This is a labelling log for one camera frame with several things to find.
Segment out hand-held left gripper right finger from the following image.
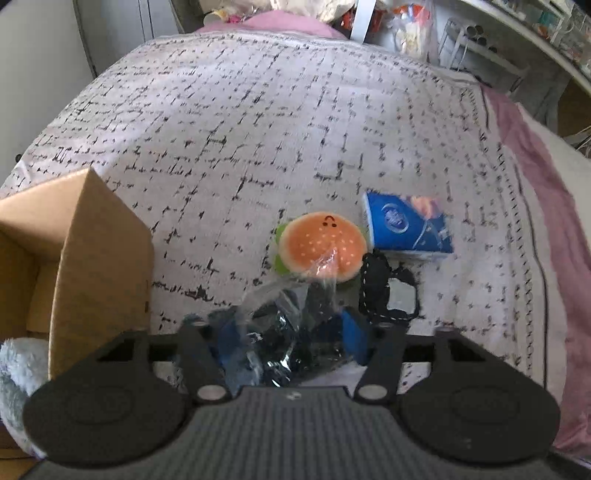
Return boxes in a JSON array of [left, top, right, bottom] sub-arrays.
[[341, 308, 490, 403]]

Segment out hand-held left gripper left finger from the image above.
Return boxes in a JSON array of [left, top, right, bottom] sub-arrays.
[[95, 320, 243, 404]]

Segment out black lace pouch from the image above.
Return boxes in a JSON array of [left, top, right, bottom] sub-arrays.
[[359, 249, 421, 325]]

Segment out clear bag with dark cloth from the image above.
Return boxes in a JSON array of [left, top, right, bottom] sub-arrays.
[[182, 251, 370, 388]]

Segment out burger plush toy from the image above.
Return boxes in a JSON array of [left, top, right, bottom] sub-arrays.
[[274, 211, 369, 283]]

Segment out blue tissue pack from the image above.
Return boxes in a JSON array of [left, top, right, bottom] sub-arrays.
[[362, 189, 454, 260]]

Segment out brown cardboard box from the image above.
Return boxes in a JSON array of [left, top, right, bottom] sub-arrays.
[[0, 167, 154, 462]]

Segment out light blue fluffy plush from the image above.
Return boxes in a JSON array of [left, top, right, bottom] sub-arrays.
[[0, 338, 51, 457]]

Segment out white black-patterned blanket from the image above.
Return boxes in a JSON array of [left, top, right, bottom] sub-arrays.
[[0, 33, 555, 393]]

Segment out white quilt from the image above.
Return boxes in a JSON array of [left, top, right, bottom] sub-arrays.
[[517, 102, 591, 162]]

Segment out pile of snack packets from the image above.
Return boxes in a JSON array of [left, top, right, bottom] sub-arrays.
[[342, 0, 444, 61]]

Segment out grey door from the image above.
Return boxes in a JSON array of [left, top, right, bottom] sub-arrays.
[[76, 0, 188, 78]]

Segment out white wire rack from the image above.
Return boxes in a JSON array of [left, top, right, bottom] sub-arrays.
[[436, 17, 529, 95]]

